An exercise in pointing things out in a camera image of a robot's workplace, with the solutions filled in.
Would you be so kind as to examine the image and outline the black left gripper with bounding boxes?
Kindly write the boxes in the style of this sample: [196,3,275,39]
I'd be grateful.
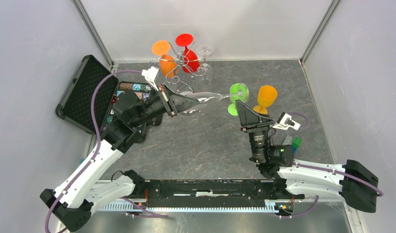
[131,83,199,128]

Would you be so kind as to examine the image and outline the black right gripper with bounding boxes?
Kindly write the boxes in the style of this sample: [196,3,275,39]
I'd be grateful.
[235,100,275,164]

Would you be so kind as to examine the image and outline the clear wine glass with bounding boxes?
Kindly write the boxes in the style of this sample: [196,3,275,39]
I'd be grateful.
[185,92,231,116]
[196,45,214,86]

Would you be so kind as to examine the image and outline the yellow plastic wine glass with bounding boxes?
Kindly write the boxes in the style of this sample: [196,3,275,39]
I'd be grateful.
[253,85,278,115]

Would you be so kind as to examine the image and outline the green plastic wine glass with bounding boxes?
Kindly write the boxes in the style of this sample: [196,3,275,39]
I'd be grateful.
[228,83,249,116]

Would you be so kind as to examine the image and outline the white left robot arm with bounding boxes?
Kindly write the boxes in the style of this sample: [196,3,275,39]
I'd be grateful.
[40,85,199,233]

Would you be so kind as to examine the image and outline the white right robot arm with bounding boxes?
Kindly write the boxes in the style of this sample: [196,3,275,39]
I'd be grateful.
[235,100,384,213]

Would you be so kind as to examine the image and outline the chrome wine glass rack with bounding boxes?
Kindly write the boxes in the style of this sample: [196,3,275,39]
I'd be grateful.
[151,39,209,96]

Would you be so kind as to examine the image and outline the orange plastic wine glass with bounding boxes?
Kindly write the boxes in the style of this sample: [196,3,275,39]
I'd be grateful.
[151,40,178,79]

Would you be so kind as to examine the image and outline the red plastic wine glass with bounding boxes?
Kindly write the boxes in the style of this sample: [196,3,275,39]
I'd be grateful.
[175,33,200,73]

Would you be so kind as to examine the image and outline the blue green toy blocks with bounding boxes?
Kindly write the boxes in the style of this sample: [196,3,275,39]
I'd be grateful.
[282,135,302,153]

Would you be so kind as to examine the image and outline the poker chip row upper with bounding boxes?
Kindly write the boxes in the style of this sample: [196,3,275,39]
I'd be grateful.
[119,83,151,92]

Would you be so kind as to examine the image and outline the black poker chip case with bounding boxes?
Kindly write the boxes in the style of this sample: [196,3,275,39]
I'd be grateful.
[55,55,156,144]

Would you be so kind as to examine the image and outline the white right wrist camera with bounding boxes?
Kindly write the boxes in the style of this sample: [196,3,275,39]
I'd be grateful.
[273,112,301,131]

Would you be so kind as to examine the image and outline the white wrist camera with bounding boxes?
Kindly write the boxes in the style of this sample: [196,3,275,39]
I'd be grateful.
[273,112,301,131]
[141,66,160,91]

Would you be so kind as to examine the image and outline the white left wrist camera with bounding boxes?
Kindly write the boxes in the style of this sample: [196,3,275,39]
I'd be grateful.
[141,66,160,91]

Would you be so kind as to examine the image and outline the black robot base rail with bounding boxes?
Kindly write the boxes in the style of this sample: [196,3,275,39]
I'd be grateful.
[108,170,305,213]

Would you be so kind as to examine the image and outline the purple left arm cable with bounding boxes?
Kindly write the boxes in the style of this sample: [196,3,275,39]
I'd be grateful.
[44,70,144,233]

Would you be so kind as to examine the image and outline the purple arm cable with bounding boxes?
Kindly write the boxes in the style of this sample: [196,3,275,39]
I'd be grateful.
[268,112,384,198]
[44,70,144,233]

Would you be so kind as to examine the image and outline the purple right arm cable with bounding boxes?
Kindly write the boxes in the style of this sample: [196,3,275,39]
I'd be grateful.
[268,112,384,198]

